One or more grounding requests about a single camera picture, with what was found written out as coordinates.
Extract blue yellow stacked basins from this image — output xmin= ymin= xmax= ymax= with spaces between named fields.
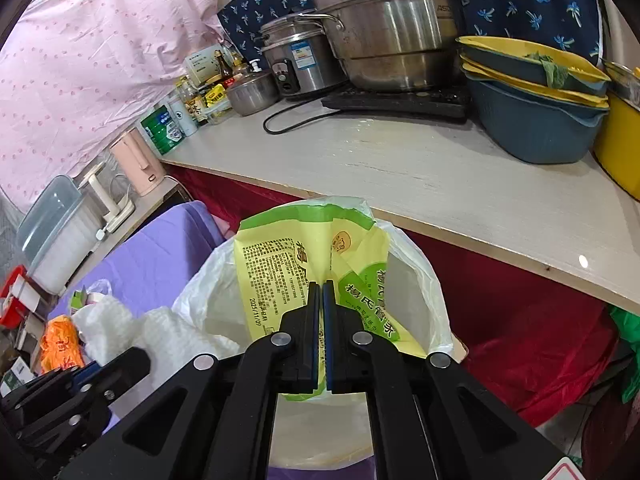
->
xmin=457 ymin=36 xmax=611 ymax=165

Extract navy floral cloth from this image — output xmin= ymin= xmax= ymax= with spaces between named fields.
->
xmin=217 ymin=0 xmax=604 ymax=65

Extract clear plastic wrap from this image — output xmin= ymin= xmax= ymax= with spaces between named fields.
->
xmin=68 ymin=278 xmax=113 ymax=313

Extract red plastic basin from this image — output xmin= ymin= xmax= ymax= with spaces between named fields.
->
xmin=0 ymin=266 xmax=28 ymax=330

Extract steel rice cooker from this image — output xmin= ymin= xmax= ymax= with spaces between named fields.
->
xmin=259 ymin=12 xmax=347 ymax=99

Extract large steel steamer pot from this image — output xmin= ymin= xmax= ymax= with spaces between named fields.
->
xmin=314 ymin=0 xmax=462 ymax=91

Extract purple tablecloth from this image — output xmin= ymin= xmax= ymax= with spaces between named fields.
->
xmin=46 ymin=199 xmax=377 ymax=480

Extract pink dotted curtain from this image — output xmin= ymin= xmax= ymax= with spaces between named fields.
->
xmin=1 ymin=0 xmax=220 ymax=211

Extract black induction cooker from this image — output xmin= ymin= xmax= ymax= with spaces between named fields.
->
xmin=321 ymin=88 xmax=470 ymax=122

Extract green plastic bag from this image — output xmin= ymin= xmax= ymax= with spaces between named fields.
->
xmin=608 ymin=304 xmax=640 ymax=404

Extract yellow electric pot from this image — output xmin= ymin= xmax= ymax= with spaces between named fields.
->
xmin=592 ymin=61 xmax=640 ymax=200

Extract white tissue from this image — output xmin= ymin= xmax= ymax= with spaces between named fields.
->
xmin=72 ymin=296 xmax=240 ymax=415

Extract orange printed snack bag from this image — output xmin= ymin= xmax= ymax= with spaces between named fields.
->
xmin=40 ymin=315 xmax=85 ymax=373

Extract black power cable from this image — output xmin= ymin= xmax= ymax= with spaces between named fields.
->
xmin=261 ymin=95 xmax=346 ymax=137

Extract glass electric kettle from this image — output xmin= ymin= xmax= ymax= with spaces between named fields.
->
xmin=78 ymin=162 xmax=136 ymax=235

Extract white thermos bottle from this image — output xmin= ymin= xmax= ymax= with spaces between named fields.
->
xmin=168 ymin=94 xmax=198 ymax=136

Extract pink electric kettle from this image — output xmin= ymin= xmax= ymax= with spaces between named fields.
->
xmin=110 ymin=127 xmax=166 ymax=196

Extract yellow green snack bag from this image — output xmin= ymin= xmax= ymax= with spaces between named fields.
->
xmin=233 ymin=197 xmax=451 ymax=358

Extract small steel pot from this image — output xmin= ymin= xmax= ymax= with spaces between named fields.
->
xmin=227 ymin=58 xmax=281 ymax=117

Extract green tin can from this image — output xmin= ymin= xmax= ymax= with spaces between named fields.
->
xmin=140 ymin=105 xmax=184 ymax=155

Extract trash bin with white bag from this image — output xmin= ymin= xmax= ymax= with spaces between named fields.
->
xmin=170 ymin=195 xmax=456 ymax=470

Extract red velvet curtain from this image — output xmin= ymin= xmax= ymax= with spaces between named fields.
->
xmin=176 ymin=168 xmax=618 ymax=426

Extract dish rack with grey lid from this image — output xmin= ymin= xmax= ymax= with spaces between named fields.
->
xmin=16 ymin=174 xmax=103 ymax=295

